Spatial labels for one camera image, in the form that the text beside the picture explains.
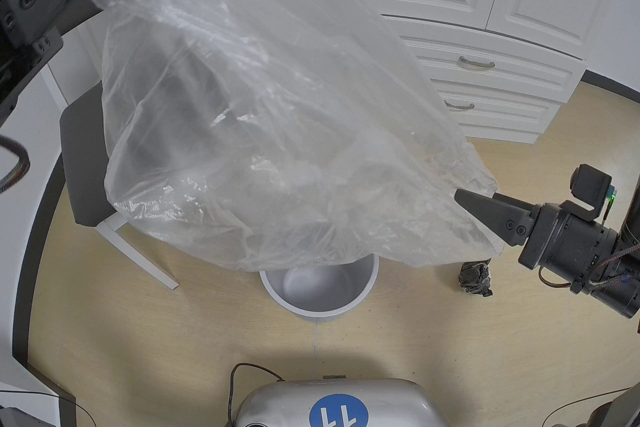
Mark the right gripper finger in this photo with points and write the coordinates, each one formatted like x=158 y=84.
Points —
x=500 y=220

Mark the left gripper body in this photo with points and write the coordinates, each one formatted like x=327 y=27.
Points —
x=25 y=69

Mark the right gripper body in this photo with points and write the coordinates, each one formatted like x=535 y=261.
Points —
x=570 y=245

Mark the black plastic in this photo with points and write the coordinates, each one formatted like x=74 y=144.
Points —
x=475 y=280

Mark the clear plastic bag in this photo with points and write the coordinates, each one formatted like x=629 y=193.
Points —
x=280 y=89

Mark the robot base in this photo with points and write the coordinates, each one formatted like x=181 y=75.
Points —
x=280 y=405

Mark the white trash bin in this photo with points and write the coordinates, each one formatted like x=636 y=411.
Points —
x=320 y=312

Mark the white chair dark grey cushions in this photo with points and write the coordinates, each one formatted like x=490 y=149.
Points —
x=82 y=165

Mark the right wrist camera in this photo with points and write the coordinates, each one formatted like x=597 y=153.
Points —
x=592 y=185

